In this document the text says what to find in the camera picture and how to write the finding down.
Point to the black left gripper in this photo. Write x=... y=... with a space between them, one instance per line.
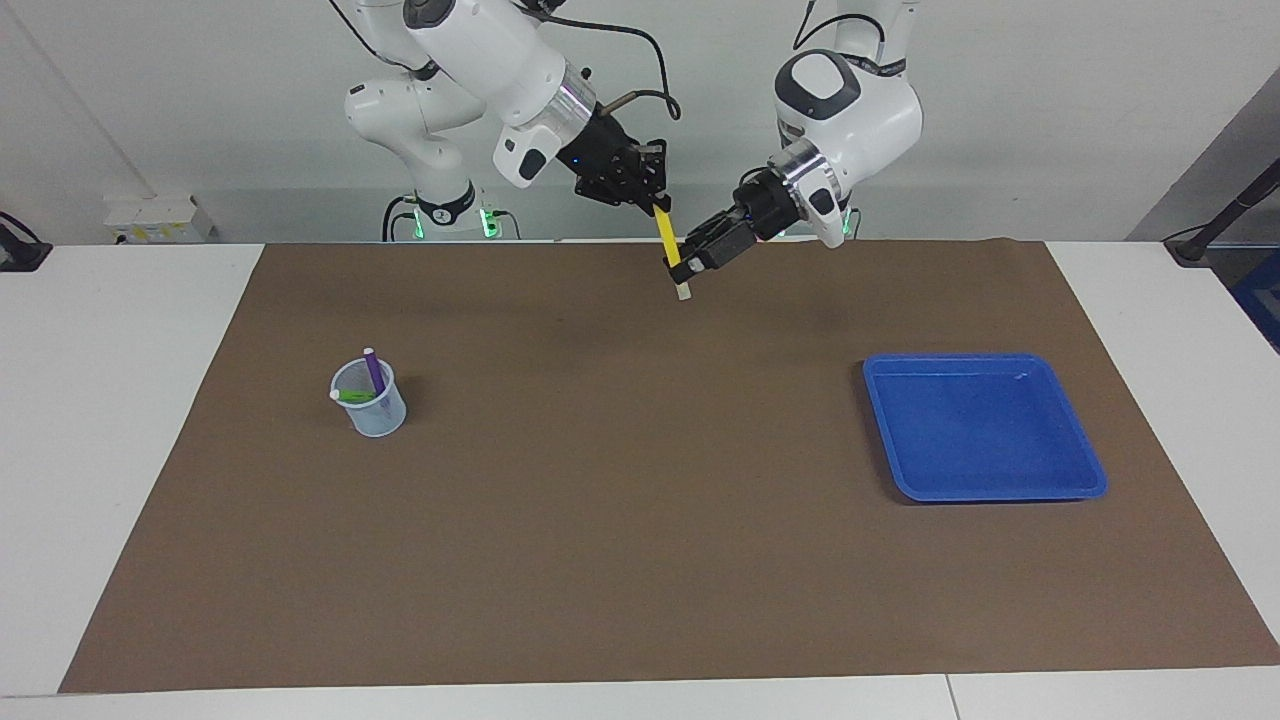
x=768 y=205

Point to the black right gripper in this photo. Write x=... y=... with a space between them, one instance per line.
x=600 y=155

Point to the yellow pen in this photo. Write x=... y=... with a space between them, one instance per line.
x=668 y=240

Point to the purple pen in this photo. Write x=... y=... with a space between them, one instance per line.
x=373 y=370

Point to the green pen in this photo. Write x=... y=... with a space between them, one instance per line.
x=352 y=396

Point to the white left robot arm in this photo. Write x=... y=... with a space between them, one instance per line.
x=850 y=120

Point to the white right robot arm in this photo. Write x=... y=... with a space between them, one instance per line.
x=490 y=50

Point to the blue plastic tray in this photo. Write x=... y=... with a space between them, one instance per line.
x=980 y=430

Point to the brown table mat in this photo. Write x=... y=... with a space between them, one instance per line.
x=640 y=500

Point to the translucent plastic cup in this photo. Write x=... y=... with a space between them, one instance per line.
x=378 y=418

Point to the black stand pole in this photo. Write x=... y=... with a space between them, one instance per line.
x=1230 y=215

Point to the blue box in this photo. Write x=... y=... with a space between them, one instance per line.
x=1262 y=300

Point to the white wall socket box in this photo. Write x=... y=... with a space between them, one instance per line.
x=155 y=218

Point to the black clamp mount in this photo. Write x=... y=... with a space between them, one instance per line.
x=20 y=250

